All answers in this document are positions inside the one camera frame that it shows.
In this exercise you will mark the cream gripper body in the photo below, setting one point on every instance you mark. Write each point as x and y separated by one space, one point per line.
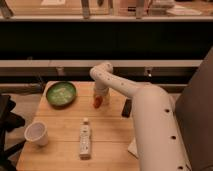
101 92

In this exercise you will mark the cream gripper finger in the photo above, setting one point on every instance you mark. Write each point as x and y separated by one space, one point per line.
95 96
106 99

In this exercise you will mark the red pepper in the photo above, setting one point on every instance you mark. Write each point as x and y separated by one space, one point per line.
97 102

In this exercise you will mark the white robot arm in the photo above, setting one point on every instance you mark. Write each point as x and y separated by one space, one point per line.
158 140

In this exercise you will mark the green ceramic bowl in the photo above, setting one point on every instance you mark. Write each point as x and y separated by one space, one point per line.
61 94

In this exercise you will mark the black rectangular block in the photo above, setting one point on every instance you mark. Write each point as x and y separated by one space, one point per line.
127 108

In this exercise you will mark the white plastic bottle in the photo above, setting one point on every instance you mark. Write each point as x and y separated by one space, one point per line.
85 140

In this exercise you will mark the white sponge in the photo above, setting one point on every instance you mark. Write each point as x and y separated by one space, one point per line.
132 148

